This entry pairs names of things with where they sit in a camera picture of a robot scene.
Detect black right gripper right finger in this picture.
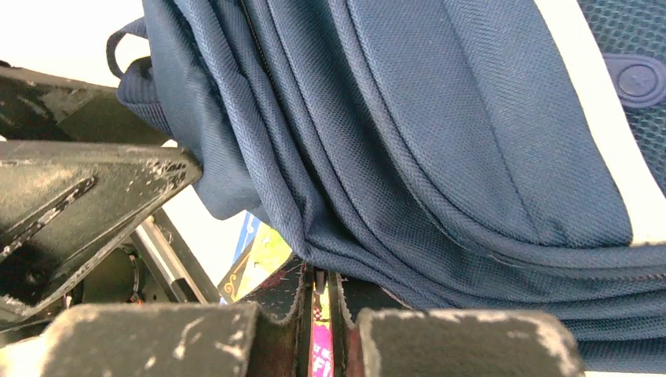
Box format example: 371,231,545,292
328,273,585,376

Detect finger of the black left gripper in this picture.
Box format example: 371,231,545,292
1,141,202,322
1,61,168,145

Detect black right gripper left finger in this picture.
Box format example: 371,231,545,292
1,260,308,376

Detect purple Treehouse book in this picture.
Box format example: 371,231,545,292
309,287,333,377

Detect green dark cover book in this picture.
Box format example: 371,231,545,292
218,222,291,305

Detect navy blue student backpack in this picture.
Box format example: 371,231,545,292
107,1,665,373

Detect blue Animal Farm book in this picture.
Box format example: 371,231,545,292
233,211,262,262

